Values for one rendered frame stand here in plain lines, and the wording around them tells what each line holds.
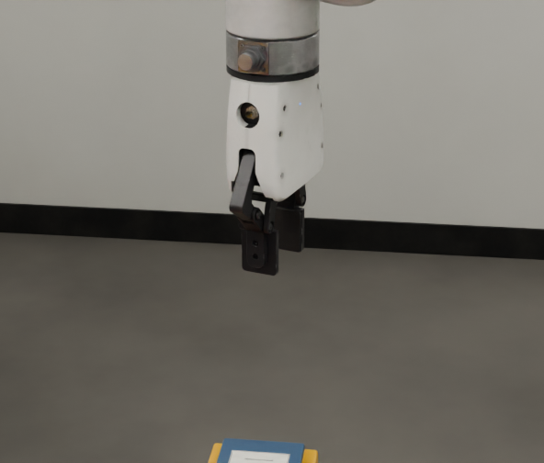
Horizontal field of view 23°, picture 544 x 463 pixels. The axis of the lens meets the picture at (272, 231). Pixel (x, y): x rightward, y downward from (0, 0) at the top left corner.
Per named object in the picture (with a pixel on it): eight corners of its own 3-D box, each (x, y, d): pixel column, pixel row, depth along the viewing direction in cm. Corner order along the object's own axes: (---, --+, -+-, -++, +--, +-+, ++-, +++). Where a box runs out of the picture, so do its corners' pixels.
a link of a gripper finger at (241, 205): (234, 185, 103) (248, 233, 107) (271, 118, 108) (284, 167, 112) (221, 183, 104) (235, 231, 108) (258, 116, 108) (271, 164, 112)
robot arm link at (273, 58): (289, 49, 101) (289, 84, 102) (334, 23, 108) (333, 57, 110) (201, 39, 104) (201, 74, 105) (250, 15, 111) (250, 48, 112)
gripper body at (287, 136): (289, 73, 102) (289, 210, 106) (339, 42, 110) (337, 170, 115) (201, 62, 105) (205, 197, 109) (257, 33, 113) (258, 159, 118)
